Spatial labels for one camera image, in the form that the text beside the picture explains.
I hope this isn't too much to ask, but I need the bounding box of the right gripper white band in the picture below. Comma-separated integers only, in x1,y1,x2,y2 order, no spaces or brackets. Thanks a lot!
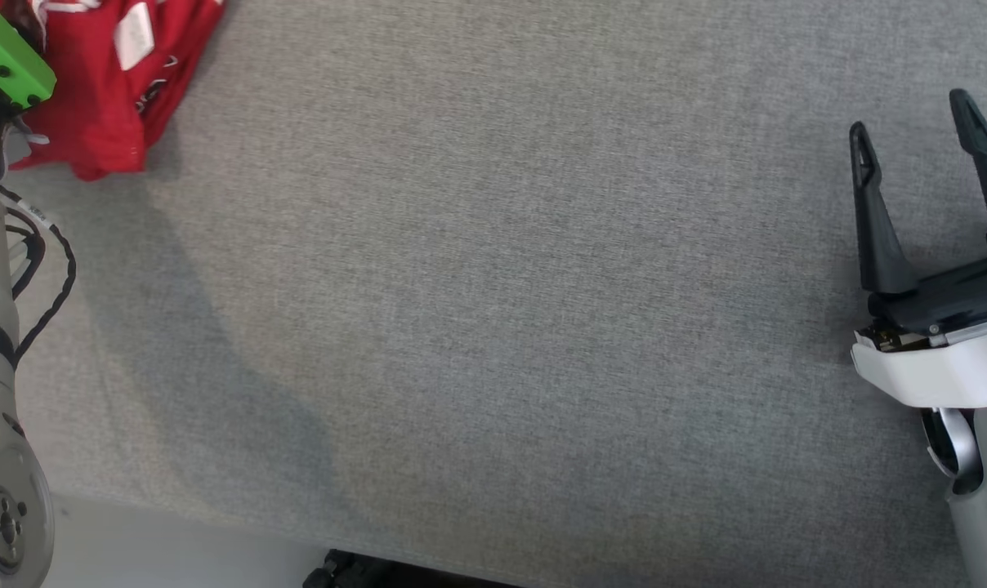
849,88,987,409

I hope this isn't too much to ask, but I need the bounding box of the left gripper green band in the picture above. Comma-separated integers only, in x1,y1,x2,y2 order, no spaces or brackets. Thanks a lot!
0,8,57,185

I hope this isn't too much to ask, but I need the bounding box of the red t-shirt with white sleeves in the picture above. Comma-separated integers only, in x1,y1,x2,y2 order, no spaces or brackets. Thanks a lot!
0,0,226,182

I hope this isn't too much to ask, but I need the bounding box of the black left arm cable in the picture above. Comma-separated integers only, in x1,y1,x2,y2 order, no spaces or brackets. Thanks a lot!
0,186,78,368

